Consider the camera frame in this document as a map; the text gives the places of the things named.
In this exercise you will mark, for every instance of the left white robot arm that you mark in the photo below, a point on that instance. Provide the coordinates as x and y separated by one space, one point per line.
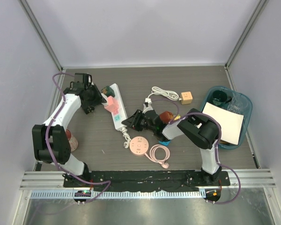
50 142

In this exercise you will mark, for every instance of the long white power strip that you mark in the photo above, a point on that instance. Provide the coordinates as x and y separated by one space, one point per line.
119 115

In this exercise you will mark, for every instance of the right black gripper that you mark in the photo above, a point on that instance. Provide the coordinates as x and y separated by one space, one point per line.
134 121

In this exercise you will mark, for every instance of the round pink power socket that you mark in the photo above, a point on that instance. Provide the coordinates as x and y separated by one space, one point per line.
139 146

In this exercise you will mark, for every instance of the black plug adapter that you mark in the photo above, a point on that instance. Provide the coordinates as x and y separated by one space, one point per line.
88 109

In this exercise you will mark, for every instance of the pink plug adapter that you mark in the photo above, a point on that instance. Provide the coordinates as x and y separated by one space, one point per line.
112 104

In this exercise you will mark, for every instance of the slotted cable duct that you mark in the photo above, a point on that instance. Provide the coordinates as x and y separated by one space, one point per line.
81 194

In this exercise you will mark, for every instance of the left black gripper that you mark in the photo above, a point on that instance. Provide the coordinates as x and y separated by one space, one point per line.
99 99

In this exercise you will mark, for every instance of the teal plastic bin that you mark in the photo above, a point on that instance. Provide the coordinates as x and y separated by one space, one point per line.
239 104

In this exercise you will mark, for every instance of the red cube plug adapter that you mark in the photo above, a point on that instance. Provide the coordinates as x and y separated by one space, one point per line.
166 117

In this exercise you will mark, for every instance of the white paper sheet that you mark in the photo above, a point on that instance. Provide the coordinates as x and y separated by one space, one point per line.
230 122

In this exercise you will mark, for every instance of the pink translucent cup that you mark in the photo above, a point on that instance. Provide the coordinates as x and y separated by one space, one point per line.
72 141

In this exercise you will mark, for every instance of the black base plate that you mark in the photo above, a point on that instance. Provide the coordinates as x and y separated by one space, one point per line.
148 181

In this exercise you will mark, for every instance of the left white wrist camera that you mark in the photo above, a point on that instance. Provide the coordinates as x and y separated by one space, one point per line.
90 80

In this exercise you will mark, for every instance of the blue plug adapter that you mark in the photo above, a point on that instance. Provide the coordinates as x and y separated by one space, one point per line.
165 143

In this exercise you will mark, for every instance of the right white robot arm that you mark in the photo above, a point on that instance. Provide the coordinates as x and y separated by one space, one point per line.
201 129

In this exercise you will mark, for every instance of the dark green cup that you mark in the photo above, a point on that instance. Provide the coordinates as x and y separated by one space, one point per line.
220 98

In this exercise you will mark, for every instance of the orange cube plug adapter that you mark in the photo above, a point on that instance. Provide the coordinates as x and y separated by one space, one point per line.
186 98

